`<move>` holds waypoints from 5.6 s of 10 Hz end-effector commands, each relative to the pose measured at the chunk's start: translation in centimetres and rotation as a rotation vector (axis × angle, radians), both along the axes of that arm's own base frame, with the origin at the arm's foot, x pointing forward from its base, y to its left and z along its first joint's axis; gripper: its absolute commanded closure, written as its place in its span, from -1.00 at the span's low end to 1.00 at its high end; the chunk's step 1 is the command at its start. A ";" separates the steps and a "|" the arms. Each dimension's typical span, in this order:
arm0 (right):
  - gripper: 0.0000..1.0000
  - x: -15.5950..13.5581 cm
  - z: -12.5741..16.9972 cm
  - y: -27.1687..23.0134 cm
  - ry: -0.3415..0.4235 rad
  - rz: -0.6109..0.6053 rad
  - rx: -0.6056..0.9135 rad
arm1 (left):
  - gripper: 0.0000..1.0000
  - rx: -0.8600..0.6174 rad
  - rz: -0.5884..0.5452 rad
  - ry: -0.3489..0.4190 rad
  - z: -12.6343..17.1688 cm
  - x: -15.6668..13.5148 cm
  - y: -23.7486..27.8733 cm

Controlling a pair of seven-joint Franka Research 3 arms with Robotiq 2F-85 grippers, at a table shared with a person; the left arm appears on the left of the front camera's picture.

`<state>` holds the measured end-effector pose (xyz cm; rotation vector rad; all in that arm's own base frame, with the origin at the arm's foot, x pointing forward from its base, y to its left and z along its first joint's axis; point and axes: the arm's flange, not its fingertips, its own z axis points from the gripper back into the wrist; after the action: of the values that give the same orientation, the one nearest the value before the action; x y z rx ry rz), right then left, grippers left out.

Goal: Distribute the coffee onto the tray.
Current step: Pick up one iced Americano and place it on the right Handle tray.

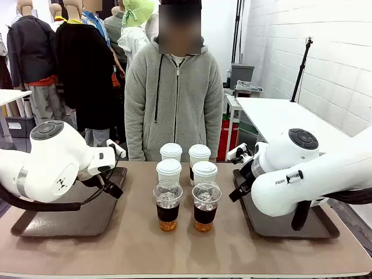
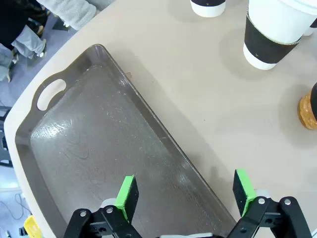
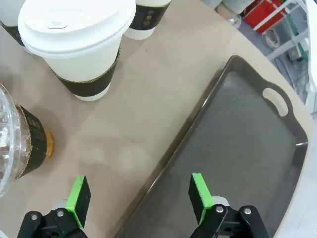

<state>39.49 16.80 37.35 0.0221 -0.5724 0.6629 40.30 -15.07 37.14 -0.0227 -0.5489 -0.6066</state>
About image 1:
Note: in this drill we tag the person's left forearm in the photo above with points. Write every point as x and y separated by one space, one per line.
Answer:
215 133

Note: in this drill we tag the large white table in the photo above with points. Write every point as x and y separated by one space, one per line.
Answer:
290 119

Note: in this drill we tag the person in blue patterned shirt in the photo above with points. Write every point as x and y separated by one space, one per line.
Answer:
100 26

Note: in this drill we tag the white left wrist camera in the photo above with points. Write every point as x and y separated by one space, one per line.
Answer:
117 148

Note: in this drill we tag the grey bin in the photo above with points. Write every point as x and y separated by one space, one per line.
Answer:
241 75

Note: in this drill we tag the person's right forearm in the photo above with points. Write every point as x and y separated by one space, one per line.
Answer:
133 136

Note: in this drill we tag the black tripod stand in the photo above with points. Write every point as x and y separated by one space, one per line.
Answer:
300 69

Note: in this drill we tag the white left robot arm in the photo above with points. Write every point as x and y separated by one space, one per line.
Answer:
52 162

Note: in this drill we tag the person in grey hoodie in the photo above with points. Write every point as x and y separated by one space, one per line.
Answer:
174 116

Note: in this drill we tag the mannequin with red yellow collar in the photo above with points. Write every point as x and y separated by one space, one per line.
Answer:
57 16

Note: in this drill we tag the grey storage crate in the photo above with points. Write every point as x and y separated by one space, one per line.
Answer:
20 126

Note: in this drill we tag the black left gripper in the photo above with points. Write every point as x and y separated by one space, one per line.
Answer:
114 191

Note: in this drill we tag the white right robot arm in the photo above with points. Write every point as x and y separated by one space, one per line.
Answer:
305 186

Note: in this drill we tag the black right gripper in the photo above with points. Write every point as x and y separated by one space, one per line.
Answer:
239 192

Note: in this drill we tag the small white table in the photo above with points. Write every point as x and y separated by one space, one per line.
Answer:
11 96

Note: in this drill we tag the black light stand poles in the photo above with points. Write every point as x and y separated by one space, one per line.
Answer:
236 32

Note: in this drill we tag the clear iced coffee cup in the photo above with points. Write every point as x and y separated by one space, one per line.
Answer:
205 213
167 210

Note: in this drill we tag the mannequin in dark jacket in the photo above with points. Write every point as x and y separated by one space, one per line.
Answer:
29 49

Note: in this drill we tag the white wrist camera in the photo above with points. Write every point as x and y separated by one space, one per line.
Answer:
117 148
236 151

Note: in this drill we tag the red box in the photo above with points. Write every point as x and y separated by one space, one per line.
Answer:
223 142

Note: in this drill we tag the green sun hat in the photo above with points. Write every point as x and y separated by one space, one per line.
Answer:
137 11

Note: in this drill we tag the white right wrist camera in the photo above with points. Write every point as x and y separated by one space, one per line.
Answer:
236 151

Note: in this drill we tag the narrow white side table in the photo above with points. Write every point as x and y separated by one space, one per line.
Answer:
231 101

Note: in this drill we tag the mannequin in black coat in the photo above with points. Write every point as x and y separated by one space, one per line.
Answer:
84 75

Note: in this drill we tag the white lidded paper cup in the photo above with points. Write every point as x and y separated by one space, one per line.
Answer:
168 171
171 151
199 152
204 173

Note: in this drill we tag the brown plastic tray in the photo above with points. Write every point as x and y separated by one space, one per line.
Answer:
279 227
72 222

